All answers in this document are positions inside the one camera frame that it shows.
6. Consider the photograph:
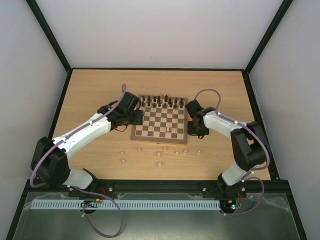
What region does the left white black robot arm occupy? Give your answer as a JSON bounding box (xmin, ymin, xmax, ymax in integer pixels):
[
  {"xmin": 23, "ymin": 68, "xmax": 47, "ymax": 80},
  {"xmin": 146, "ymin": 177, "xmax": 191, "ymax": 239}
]
[{"xmin": 30, "ymin": 91, "xmax": 143, "ymax": 190}]

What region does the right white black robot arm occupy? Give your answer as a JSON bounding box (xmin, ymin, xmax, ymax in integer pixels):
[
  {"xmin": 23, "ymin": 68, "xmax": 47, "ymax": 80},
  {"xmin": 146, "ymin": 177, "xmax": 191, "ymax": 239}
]
[{"xmin": 185, "ymin": 99, "xmax": 271, "ymax": 196}]

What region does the dark chess pieces row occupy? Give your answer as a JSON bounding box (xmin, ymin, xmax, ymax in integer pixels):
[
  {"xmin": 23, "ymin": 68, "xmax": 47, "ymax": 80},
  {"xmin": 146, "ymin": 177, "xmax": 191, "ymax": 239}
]
[{"xmin": 138, "ymin": 94, "xmax": 188, "ymax": 111}]

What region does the wooden folding chessboard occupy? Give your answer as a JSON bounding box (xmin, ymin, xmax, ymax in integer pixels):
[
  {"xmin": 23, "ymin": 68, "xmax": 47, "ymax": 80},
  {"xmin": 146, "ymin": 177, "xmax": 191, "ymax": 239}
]
[{"xmin": 131, "ymin": 105, "xmax": 188, "ymax": 145}]

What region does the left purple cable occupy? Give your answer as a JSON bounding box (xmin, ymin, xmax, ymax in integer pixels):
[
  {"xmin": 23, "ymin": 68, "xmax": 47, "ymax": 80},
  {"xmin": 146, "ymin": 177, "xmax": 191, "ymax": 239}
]
[{"xmin": 29, "ymin": 83, "xmax": 124, "ymax": 237}]

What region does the purple cable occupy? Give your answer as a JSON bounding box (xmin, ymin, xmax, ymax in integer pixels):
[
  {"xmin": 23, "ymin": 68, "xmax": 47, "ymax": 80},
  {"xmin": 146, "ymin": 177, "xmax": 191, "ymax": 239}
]
[
  {"xmin": 194, "ymin": 88, "xmax": 272, "ymax": 217},
  {"xmin": 29, "ymin": 83, "xmax": 124, "ymax": 237}
]

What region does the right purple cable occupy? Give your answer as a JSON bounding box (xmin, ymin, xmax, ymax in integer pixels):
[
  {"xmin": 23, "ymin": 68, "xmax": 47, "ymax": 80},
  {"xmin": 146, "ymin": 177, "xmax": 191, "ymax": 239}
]
[{"xmin": 194, "ymin": 88, "xmax": 272, "ymax": 217}]

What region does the black aluminium front rail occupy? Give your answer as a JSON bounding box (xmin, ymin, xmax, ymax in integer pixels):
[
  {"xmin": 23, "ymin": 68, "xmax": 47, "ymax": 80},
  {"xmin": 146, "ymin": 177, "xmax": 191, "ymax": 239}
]
[{"xmin": 23, "ymin": 179, "xmax": 293, "ymax": 200}]

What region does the light blue slotted cable duct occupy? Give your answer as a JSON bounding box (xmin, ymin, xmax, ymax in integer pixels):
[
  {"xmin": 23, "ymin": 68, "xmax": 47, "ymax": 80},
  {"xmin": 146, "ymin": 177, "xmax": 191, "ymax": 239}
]
[{"xmin": 30, "ymin": 199, "xmax": 221, "ymax": 211}]

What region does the left black frame post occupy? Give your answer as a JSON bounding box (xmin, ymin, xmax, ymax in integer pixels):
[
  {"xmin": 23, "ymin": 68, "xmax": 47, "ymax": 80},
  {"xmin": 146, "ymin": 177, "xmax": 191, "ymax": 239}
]
[{"xmin": 26, "ymin": 0, "xmax": 72, "ymax": 73}]

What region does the black frame post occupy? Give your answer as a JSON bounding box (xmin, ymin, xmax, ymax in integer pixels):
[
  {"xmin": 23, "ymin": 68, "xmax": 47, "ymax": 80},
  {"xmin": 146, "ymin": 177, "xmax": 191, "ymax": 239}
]
[
  {"xmin": 245, "ymin": 0, "xmax": 293, "ymax": 75},
  {"xmin": 26, "ymin": 0, "xmax": 72, "ymax": 73}
]

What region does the right black frame post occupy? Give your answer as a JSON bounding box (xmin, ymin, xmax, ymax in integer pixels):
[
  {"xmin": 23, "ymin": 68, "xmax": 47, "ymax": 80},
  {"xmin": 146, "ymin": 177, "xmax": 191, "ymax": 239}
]
[{"xmin": 245, "ymin": 0, "xmax": 293, "ymax": 75}]

